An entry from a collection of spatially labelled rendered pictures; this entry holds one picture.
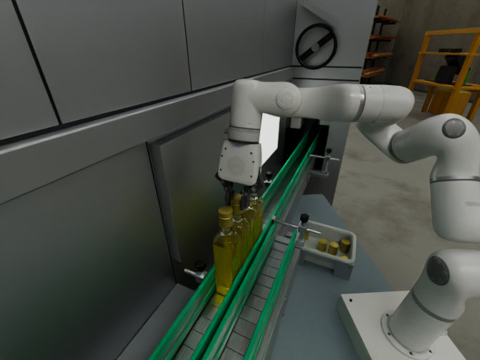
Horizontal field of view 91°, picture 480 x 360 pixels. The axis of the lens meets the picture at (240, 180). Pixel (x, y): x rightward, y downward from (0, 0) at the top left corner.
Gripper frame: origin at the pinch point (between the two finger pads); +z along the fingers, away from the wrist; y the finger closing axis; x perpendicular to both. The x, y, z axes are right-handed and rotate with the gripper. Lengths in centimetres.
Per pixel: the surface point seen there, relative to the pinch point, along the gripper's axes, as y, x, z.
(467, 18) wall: 252, 947, -357
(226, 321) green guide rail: 6.6, -13.6, 23.1
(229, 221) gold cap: 1.5, -6.2, 3.1
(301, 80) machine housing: -11, 96, -43
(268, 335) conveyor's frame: 14.9, -5.9, 29.9
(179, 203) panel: -11.8, -8.1, 1.8
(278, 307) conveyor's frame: 15.0, 1.8, 27.9
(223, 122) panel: -12.3, 11.3, -18.1
